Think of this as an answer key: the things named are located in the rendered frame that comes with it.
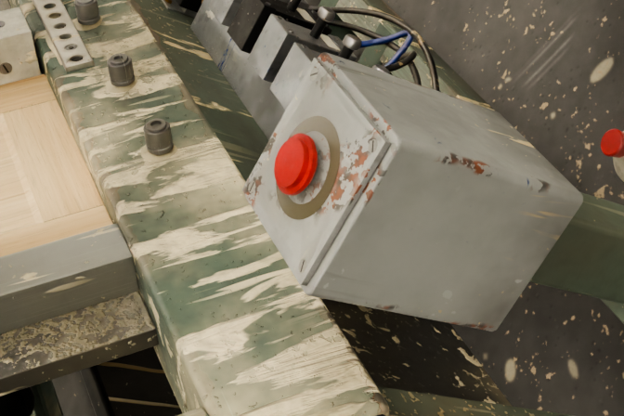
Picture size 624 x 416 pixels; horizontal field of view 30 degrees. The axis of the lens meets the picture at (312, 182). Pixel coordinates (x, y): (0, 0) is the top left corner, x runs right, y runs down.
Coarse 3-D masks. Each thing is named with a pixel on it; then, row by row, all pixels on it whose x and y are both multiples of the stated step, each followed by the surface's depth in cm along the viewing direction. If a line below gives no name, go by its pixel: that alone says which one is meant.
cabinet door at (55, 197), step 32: (0, 96) 123; (32, 96) 122; (0, 128) 118; (32, 128) 117; (64, 128) 117; (0, 160) 114; (32, 160) 113; (64, 160) 113; (0, 192) 110; (32, 192) 109; (64, 192) 109; (96, 192) 108; (0, 224) 106; (32, 224) 105; (64, 224) 105; (96, 224) 105; (0, 256) 102
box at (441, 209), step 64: (320, 64) 76; (384, 128) 70; (448, 128) 76; (512, 128) 84; (256, 192) 79; (384, 192) 70; (448, 192) 72; (512, 192) 74; (576, 192) 78; (320, 256) 72; (384, 256) 73; (448, 256) 75; (512, 256) 78; (448, 320) 79
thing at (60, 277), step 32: (32, 256) 98; (64, 256) 98; (96, 256) 98; (128, 256) 98; (0, 288) 95; (32, 288) 95; (64, 288) 97; (96, 288) 98; (128, 288) 99; (0, 320) 96; (32, 320) 97
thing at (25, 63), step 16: (0, 16) 125; (16, 16) 125; (0, 32) 122; (16, 32) 122; (0, 48) 122; (16, 48) 123; (32, 48) 124; (0, 64) 123; (16, 64) 124; (32, 64) 125; (0, 80) 124; (16, 80) 125
